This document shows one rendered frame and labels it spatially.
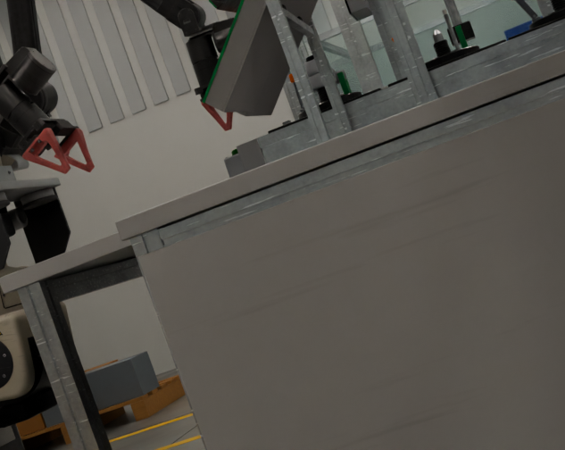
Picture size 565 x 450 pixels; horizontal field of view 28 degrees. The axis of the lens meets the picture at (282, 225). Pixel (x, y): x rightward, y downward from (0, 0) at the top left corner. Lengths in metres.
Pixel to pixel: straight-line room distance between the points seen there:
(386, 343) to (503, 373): 0.17
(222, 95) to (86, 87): 9.51
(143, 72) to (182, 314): 9.55
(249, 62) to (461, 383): 0.66
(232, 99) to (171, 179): 9.17
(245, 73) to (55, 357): 0.59
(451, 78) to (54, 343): 0.88
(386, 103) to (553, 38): 0.33
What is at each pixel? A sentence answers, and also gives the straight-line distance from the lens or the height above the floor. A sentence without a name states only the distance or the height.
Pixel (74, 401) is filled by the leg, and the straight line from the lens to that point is 1.98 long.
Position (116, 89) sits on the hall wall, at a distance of 11.28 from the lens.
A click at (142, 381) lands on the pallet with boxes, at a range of 7.67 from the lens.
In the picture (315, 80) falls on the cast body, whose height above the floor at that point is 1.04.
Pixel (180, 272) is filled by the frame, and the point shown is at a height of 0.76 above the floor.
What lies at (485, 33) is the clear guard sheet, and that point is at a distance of 3.66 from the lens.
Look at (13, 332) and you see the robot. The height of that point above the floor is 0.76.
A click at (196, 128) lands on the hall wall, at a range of 10.96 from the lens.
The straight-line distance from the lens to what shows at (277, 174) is 1.59.
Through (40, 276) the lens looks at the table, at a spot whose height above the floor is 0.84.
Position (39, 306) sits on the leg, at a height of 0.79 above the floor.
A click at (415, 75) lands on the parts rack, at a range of 1.78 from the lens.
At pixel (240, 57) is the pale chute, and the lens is 1.88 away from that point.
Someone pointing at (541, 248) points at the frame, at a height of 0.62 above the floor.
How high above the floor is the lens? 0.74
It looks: 1 degrees up
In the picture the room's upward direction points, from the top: 20 degrees counter-clockwise
